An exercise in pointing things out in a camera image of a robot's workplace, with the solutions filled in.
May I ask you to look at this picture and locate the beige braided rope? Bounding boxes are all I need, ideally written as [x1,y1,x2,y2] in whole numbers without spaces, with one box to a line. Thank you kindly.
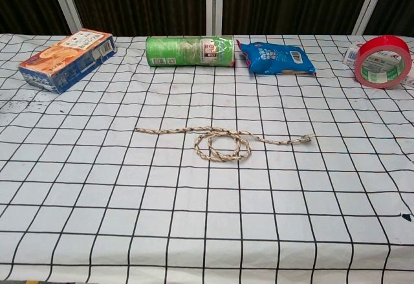
[134,126,316,164]

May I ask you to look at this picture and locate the white black-grid tablecloth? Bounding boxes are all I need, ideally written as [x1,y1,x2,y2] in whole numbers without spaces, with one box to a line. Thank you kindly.
[0,32,414,284]

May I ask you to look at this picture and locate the green cylindrical chip can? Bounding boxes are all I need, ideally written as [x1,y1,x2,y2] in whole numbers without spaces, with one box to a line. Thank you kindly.
[145,34,235,69]

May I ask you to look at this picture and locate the blue snack bag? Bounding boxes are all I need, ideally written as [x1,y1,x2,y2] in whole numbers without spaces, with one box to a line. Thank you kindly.
[235,39,317,78]

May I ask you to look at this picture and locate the orange and blue cracker box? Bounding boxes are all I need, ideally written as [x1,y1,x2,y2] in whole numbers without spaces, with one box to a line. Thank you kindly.
[17,28,118,94]

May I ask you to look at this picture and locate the white medicine carton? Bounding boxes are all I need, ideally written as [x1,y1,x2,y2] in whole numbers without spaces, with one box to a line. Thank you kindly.
[342,39,414,87]

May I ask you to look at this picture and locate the red adhesive tape roll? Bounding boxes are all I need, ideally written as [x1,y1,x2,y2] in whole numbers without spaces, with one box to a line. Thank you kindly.
[354,36,413,90]

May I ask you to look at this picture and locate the white partition frame post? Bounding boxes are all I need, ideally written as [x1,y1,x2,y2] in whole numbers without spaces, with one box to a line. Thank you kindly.
[352,0,399,36]
[46,0,85,34]
[205,0,223,36]

